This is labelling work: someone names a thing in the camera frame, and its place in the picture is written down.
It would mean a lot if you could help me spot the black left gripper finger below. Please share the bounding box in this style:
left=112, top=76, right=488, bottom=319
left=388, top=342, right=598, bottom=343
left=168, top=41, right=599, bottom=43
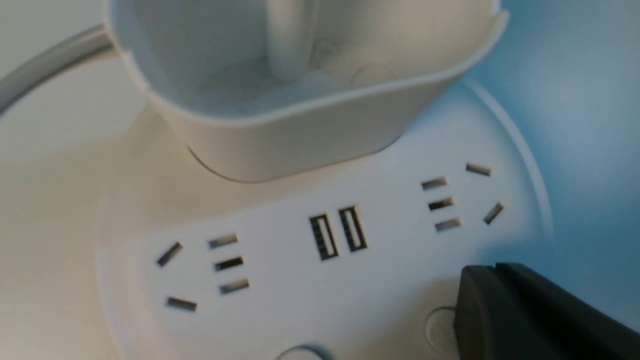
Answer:
left=454, top=262, right=640, bottom=360

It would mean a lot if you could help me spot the grey lamp power cable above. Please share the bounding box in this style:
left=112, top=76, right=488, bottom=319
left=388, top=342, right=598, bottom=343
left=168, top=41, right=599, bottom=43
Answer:
left=0, top=24, right=113, bottom=113

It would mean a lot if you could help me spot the white desk lamp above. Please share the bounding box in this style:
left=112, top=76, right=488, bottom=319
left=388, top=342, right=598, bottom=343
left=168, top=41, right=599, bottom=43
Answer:
left=95, top=0, right=556, bottom=360

